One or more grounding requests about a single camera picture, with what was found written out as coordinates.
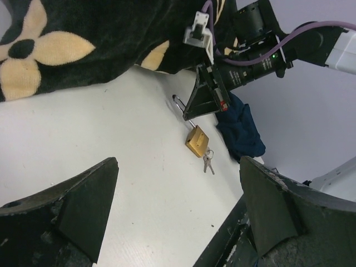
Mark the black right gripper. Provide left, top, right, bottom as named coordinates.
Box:
left=183, top=63, right=230, bottom=120

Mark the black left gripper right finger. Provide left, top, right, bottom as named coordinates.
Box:
left=240, top=156, right=355, bottom=266

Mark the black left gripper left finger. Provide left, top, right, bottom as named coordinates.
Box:
left=1, top=157, right=119, bottom=266

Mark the large brass padlock with keys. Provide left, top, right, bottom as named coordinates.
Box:
left=172, top=94, right=215, bottom=175

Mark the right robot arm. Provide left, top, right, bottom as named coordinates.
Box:
left=182, top=1, right=355, bottom=120

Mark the dark blue cloth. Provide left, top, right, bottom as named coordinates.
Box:
left=215, top=92, right=266, bottom=162

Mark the black floral patterned blanket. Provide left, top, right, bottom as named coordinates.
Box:
left=0, top=0, right=240, bottom=102

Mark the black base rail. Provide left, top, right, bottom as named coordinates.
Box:
left=194, top=197, right=265, bottom=266

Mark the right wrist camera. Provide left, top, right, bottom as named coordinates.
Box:
left=183, top=11, right=214, bottom=65

